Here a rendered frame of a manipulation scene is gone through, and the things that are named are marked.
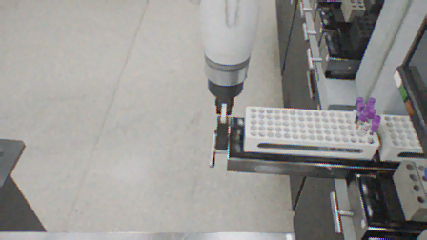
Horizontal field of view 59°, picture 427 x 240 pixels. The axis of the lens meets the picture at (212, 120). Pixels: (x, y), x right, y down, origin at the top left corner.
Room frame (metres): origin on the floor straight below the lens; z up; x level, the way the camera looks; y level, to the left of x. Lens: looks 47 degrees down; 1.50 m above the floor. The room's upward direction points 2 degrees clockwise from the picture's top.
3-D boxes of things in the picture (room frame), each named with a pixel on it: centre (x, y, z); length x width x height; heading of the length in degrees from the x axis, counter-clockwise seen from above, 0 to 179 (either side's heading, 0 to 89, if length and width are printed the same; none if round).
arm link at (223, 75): (0.60, -0.03, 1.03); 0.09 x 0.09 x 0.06
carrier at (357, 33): (0.98, -0.43, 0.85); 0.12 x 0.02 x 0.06; 177
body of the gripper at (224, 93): (0.60, -0.03, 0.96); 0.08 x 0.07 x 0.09; 177
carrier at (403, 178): (0.43, -0.40, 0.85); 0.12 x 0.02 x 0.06; 178
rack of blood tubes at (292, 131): (0.59, -0.22, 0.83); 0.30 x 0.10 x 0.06; 87
